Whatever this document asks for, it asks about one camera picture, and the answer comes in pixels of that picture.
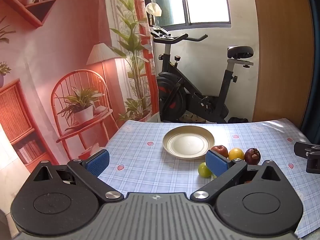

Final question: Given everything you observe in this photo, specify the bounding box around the black exercise bike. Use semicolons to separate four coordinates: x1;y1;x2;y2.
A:
149;25;254;124

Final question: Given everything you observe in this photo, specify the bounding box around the black bag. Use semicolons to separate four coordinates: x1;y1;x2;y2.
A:
227;117;249;124

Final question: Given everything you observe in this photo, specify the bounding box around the window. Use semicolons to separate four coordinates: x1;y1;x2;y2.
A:
144;0;232;30

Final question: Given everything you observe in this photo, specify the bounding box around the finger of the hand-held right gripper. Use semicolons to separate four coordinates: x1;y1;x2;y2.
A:
307;151;320;174
294;141;320;158

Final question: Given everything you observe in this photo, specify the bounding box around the yellow lemon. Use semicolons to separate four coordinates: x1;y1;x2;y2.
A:
229;148;245;161

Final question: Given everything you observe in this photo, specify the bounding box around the wooden door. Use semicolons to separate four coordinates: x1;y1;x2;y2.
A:
251;0;314;128

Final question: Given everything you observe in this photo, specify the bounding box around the blue plaid tablecloth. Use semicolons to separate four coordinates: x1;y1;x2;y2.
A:
97;119;320;238

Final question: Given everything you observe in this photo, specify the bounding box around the light green lime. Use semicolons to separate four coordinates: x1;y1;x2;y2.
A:
198;162;213;178

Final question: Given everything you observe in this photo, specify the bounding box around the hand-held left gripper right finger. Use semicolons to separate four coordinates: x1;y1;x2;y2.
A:
191;150;288;202

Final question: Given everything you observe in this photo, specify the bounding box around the printed wall backdrop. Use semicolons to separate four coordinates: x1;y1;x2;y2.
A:
0;0;160;178

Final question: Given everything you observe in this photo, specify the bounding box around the purple mangosteen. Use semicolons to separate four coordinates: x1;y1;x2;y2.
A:
244;148;261;165

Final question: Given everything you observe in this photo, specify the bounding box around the red apple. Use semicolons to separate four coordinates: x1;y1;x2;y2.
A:
211;145;229;158

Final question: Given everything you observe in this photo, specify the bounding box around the pair of beige shoes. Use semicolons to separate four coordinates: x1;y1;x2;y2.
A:
179;114;207;124

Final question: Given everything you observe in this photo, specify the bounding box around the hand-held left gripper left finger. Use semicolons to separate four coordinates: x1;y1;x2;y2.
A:
32;149;124;202

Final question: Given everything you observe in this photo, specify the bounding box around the cream round plate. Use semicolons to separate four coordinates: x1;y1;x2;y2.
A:
162;126;215;160

